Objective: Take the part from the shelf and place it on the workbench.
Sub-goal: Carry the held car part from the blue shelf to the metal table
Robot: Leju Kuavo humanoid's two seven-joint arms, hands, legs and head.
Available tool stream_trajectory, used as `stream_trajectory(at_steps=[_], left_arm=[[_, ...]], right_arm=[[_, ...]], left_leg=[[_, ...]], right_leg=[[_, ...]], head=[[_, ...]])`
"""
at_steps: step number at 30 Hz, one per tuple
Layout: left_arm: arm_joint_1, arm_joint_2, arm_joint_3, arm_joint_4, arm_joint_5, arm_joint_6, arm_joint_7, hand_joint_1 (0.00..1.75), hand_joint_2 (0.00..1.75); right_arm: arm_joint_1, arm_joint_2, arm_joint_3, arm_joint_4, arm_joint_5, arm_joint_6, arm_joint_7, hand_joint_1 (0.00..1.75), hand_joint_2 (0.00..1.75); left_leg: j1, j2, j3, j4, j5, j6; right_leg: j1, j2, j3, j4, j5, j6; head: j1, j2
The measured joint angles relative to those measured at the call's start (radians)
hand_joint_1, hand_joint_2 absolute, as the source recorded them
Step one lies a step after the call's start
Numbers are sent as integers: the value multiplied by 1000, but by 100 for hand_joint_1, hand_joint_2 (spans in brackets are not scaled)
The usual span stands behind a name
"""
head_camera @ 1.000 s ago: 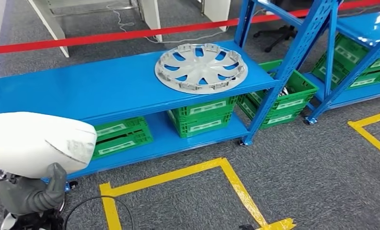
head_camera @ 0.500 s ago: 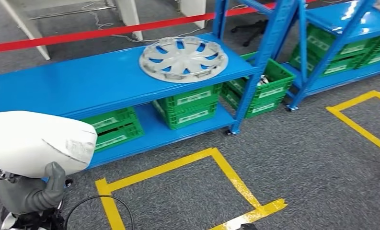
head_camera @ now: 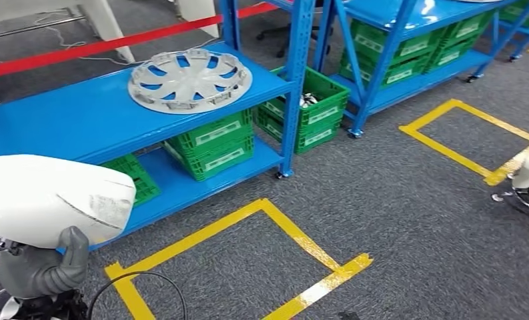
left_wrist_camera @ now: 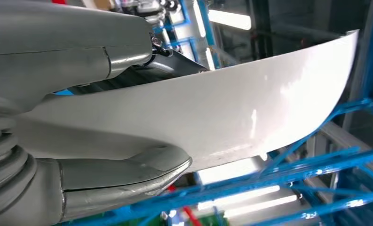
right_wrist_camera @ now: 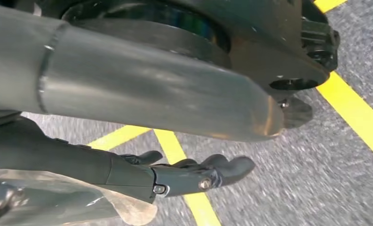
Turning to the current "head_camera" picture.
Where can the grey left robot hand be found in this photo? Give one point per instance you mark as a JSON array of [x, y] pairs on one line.
[[30, 271]]

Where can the white plastic car part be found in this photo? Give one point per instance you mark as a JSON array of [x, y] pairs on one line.
[[39, 194]]

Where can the yellow floor tape square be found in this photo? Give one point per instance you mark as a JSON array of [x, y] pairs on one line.
[[441, 150], [202, 228]]

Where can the red barrier tape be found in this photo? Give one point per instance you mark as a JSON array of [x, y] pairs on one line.
[[92, 47]]

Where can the silver wheel hubcap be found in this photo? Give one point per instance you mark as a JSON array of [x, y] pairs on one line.
[[189, 81]]

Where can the white desk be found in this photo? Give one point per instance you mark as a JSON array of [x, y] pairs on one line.
[[198, 15], [109, 31]]

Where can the chrome base stool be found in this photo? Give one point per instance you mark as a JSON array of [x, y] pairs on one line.
[[496, 197]]

